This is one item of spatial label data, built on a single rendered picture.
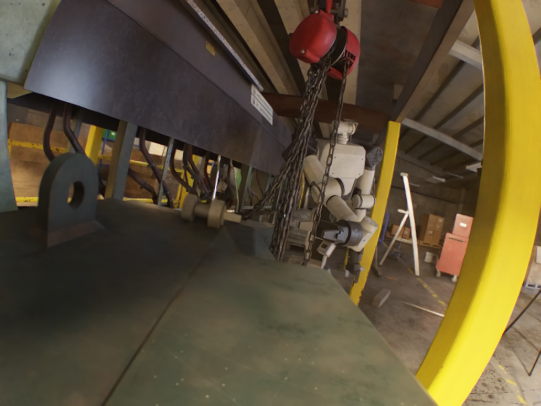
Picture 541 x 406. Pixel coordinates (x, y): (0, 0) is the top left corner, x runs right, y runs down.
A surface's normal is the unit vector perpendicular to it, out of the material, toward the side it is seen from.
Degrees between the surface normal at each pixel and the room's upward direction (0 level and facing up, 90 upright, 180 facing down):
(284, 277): 0
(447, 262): 90
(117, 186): 90
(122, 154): 90
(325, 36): 110
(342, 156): 104
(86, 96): 90
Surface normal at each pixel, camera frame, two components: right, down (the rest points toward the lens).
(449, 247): -0.58, -0.07
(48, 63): 0.94, 0.22
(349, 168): 0.30, 0.37
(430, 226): -0.17, 0.03
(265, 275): 0.22, -0.97
